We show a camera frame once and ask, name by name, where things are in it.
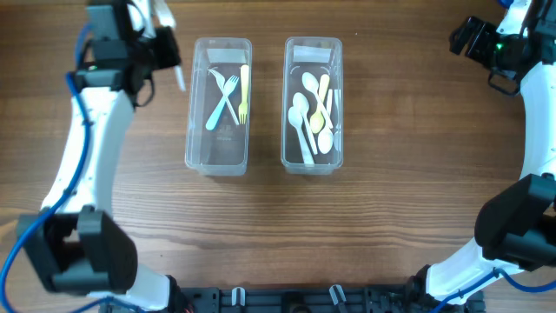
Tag translucent white plastic spoon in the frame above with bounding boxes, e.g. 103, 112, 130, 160
293, 92, 318, 155

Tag translucent bent plastic fork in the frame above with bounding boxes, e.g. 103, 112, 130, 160
208, 69, 239, 125

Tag cream yellow plastic spoon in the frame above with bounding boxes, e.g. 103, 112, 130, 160
304, 72, 330, 134

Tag clear plastic container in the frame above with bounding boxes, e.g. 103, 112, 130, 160
281, 37, 344, 176
185, 37, 253, 176

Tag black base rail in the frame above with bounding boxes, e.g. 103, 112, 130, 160
98, 284, 486, 313

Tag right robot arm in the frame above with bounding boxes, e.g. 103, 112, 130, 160
404, 0, 555, 312

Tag light blue plastic fork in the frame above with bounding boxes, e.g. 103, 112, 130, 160
205, 96, 226, 130

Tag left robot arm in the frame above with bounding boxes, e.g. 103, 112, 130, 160
7, 1, 191, 312

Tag left clear plastic container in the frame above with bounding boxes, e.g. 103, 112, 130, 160
185, 37, 253, 176

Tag right clear plastic container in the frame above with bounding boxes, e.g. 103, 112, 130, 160
281, 37, 344, 176

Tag left blue cable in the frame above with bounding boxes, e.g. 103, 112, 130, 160
0, 21, 149, 313

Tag cream yellow plastic fork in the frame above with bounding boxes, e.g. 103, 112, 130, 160
238, 64, 250, 124

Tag white plastic fork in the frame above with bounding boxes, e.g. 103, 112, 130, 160
174, 65, 186, 92

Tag white spoon low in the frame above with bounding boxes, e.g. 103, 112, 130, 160
301, 72, 333, 129

